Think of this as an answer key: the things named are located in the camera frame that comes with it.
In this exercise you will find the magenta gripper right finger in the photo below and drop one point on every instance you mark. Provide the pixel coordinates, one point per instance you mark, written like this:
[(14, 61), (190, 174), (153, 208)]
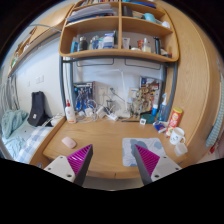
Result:
[(153, 168)]

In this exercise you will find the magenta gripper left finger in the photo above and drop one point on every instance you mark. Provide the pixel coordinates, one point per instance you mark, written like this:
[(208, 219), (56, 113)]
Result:
[(73, 167)]

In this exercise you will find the blue white mouse pad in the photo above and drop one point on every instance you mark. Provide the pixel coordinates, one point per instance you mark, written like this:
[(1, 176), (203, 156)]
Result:
[(130, 146)]

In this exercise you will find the translucent plastic cup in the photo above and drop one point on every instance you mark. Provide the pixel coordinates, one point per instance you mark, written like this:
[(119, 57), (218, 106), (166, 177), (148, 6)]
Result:
[(180, 149)]

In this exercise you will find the white mug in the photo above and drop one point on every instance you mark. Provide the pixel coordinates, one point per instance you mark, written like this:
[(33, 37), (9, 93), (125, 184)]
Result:
[(177, 136)]

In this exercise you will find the red yellow chips can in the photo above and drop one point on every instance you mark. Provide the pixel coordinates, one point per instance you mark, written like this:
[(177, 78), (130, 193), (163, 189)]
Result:
[(174, 120)]

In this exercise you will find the white lotion bottle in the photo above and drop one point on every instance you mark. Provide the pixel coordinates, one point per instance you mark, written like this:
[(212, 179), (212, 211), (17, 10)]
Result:
[(70, 113)]

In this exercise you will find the plaid bed sheet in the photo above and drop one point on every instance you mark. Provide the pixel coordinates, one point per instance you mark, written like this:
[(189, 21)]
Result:
[(23, 142)]

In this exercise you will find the blue spray bottle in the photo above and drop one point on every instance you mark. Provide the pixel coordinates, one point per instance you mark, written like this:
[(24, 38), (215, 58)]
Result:
[(162, 109)]

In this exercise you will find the black backpack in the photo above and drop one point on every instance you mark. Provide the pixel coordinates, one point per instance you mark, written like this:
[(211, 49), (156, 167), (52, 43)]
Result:
[(37, 115)]

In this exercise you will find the white power adapter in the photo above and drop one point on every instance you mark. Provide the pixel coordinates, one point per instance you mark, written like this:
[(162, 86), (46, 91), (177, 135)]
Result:
[(112, 117)]

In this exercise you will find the blue figure box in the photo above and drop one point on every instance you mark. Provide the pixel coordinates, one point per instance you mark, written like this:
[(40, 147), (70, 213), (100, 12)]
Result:
[(84, 95)]

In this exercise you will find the colourful poster box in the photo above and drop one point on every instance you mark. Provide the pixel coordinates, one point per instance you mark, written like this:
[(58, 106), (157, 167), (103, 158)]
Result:
[(150, 93)]

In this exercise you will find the teal blanket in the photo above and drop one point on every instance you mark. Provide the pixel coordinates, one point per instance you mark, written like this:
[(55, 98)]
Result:
[(12, 120)]

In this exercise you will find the stack of papers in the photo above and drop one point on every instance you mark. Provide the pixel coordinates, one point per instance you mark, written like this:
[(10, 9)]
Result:
[(90, 11)]

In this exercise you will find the wooden wall shelf unit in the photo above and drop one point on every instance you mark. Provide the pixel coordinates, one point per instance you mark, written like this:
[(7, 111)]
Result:
[(136, 28)]

